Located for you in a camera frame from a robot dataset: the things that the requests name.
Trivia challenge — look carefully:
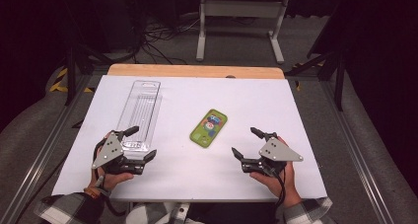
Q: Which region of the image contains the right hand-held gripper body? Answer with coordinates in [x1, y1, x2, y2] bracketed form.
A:
[241, 132, 304, 178]

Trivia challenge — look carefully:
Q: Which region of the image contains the person's torso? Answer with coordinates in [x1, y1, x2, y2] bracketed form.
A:
[126, 201, 287, 224]

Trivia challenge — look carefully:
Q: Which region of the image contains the white board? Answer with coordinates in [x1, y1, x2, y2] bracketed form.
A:
[51, 75, 328, 203]

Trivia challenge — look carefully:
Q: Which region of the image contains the person's left hand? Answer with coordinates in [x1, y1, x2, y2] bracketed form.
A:
[88, 131, 135, 193]

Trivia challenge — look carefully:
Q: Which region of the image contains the yellow black floor tape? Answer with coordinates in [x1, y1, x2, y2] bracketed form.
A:
[48, 67, 95, 94]

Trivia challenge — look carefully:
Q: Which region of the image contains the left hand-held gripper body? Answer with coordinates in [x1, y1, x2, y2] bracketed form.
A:
[91, 129, 147, 177]

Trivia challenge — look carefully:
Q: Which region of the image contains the aluminium floor rail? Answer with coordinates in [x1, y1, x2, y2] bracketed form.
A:
[0, 75, 93, 224]
[319, 80, 397, 224]

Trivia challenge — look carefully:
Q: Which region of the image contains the clear plastic package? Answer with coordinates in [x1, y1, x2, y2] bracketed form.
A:
[115, 80, 164, 153]

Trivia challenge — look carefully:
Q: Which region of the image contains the wooden table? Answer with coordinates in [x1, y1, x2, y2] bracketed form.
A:
[106, 63, 286, 80]

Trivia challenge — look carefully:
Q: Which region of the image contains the person's right hand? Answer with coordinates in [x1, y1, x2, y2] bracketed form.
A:
[249, 135, 302, 208]

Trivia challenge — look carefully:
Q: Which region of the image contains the black metal stand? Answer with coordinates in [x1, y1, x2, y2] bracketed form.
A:
[285, 6, 350, 112]
[62, 36, 114, 107]

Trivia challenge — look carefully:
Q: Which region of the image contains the bundle of floor cables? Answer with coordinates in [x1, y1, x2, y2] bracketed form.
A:
[131, 16, 201, 66]

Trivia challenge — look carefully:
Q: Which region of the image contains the green phone case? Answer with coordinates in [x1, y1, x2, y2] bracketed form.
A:
[189, 109, 229, 149]

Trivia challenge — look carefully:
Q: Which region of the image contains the white metal stand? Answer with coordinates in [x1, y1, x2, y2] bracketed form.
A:
[195, 0, 290, 65]

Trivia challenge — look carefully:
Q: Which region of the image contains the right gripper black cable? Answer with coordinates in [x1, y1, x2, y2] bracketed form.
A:
[274, 169, 288, 208]

